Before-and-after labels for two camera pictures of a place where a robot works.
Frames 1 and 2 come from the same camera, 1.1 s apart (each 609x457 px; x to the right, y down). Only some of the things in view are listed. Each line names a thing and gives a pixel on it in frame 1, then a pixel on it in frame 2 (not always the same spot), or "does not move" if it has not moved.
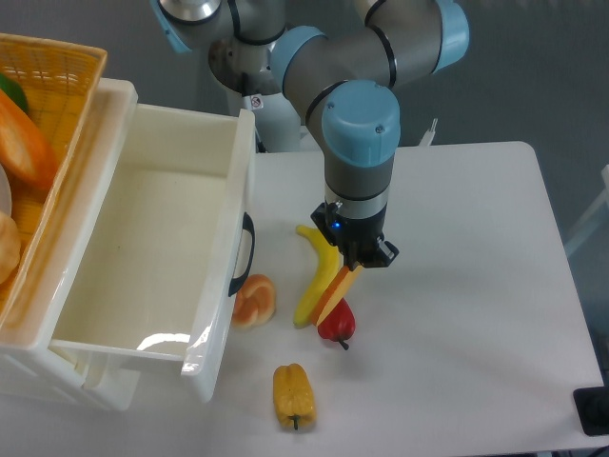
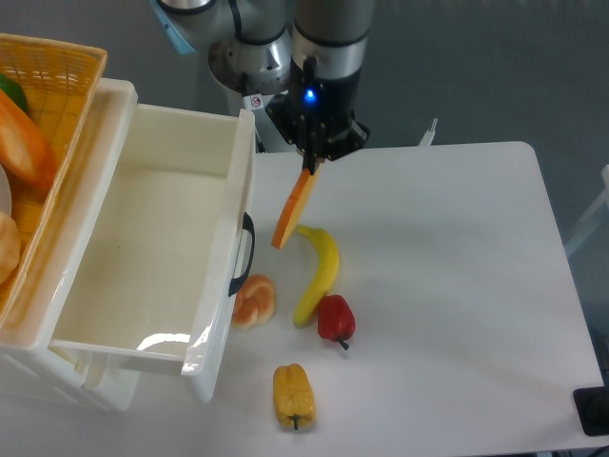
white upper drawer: (162, 269) does not move
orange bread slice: (336, 294) → (297, 206)
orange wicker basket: (60, 78) does not move
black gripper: (360, 241) → (318, 116)
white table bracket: (429, 135) does not move
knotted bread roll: (255, 303) does not move
